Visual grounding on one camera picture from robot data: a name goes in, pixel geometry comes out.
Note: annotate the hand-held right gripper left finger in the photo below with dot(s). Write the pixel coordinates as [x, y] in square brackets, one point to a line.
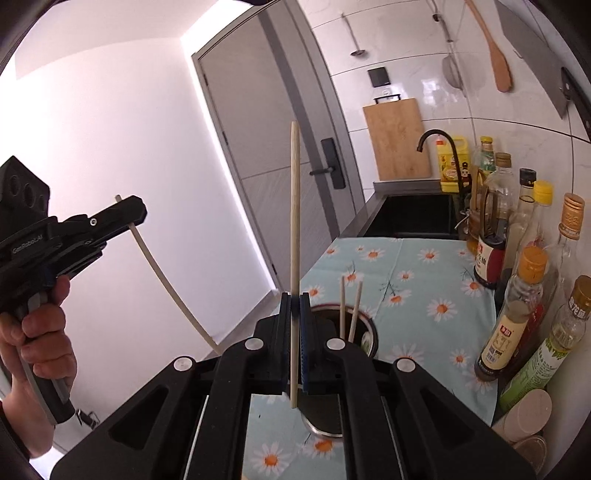
[284, 332]

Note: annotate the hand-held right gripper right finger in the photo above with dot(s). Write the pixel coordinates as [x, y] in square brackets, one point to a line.
[305, 341]

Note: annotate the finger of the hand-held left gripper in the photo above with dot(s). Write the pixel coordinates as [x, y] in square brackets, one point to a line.
[122, 211]
[78, 262]

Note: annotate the wooden chopstick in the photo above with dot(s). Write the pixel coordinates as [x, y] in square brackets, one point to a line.
[355, 309]
[294, 221]
[342, 307]
[161, 272]

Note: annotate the black utensil holder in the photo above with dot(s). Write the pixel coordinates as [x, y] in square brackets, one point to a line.
[367, 332]

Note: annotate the person's left hand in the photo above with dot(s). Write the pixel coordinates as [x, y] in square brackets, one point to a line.
[46, 332]

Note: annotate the blue daisy print tablecloth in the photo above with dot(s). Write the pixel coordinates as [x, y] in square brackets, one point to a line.
[425, 323]

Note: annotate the grey door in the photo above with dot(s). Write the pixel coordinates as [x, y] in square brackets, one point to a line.
[258, 138]

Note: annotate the black sink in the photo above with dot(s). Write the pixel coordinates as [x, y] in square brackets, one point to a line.
[415, 214]

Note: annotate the dark red label sauce bottle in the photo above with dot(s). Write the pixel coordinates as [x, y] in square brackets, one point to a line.
[489, 261]

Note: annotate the brown label sauce bottle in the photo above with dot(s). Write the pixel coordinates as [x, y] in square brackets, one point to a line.
[508, 332]

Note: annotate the wooden cutting board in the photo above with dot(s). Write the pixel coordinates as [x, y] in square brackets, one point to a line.
[397, 138]

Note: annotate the small panda print bottle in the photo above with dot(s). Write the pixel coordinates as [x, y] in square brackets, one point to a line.
[464, 175]

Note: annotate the yellow oil jug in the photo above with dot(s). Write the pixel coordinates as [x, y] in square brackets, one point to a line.
[449, 161]

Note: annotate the beige lid jar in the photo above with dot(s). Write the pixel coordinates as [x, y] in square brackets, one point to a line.
[526, 410]

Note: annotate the green label oil bottle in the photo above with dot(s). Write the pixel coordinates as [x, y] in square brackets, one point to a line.
[549, 350]

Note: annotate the black faucet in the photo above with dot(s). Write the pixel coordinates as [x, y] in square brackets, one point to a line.
[436, 134]

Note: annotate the metal lid glass jar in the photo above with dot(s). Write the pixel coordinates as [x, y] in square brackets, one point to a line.
[531, 452]

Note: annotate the clear gold cap bottle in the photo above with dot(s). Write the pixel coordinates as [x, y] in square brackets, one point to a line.
[502, 184]

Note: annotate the black cap bottle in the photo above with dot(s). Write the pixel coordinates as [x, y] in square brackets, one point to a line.
[524, 203]

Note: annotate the yellow cap bottle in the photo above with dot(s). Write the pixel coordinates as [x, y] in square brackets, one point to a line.
[542, 198]

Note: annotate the tall ribbed gold cap bottle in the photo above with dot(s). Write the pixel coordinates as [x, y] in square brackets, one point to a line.
[570, 235]

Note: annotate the metal ladle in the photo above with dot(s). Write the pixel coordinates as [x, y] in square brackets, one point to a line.
[356, 46]

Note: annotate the metal mesh strainer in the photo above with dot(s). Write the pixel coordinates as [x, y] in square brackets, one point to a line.
[453, 69]

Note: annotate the wooden spatula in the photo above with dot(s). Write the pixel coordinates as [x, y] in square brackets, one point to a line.
[498, 64]

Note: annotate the steel cleaver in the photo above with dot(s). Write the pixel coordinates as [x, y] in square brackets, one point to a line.
[535, 55]

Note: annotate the small black wall switch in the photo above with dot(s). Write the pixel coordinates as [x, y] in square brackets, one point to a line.
[379, 76]

